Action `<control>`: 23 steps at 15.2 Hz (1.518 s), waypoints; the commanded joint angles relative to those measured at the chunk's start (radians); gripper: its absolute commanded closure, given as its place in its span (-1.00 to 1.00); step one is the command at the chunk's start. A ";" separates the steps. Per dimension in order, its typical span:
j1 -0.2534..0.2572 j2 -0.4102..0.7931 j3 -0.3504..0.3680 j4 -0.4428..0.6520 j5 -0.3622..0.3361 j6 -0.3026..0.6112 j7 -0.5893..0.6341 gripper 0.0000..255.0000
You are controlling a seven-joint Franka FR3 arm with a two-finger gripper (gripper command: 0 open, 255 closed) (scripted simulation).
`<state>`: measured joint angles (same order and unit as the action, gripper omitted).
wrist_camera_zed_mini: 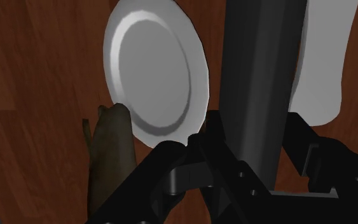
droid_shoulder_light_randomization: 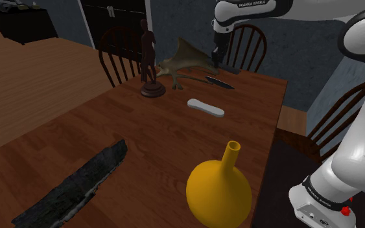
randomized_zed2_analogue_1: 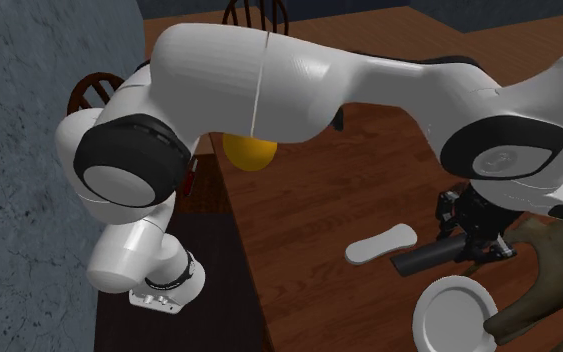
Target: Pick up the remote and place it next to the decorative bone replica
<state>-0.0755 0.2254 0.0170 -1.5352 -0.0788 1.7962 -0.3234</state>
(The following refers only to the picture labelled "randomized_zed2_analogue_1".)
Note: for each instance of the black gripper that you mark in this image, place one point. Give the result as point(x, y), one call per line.
point(486, 212)

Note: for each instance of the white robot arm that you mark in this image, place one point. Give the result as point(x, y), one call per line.
point(310, 83)

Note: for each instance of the black cylinder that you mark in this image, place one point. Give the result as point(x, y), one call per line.
point(427, 256)

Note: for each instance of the white plate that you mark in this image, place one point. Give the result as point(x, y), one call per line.
point(454, 317)

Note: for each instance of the white flat oblong object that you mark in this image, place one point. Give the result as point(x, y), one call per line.
point(381, 244)

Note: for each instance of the olive brown figure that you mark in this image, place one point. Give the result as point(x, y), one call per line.
point(561, 273)

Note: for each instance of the wooden table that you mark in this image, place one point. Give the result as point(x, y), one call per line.
point(320, 209)

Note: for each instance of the yellow round object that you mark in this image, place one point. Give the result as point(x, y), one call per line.
point(249, 153)

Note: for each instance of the dark robot stand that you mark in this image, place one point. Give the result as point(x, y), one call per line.
point(222, 273)

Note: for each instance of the dark wooden chair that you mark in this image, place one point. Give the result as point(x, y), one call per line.
point(277, 17)
point(96, 88)

